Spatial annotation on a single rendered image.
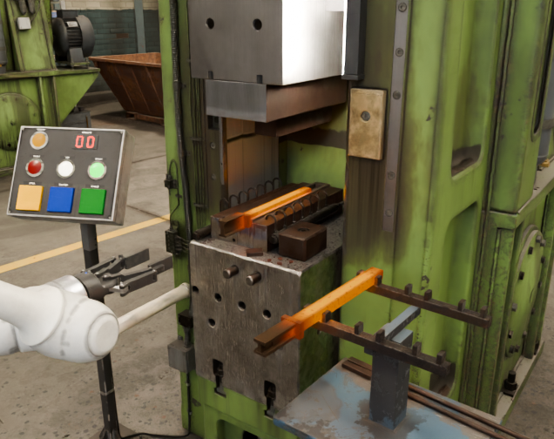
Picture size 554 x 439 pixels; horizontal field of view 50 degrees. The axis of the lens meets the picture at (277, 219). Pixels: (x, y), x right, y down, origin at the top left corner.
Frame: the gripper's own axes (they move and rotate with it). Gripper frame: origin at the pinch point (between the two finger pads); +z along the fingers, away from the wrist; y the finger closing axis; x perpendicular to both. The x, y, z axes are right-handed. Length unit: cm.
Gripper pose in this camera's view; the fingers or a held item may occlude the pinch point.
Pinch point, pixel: (150, 261)
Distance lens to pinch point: 141.0
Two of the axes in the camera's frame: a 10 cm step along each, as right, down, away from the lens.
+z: 5.7, -2.8, 7.7
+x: 0.0, -9.4, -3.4
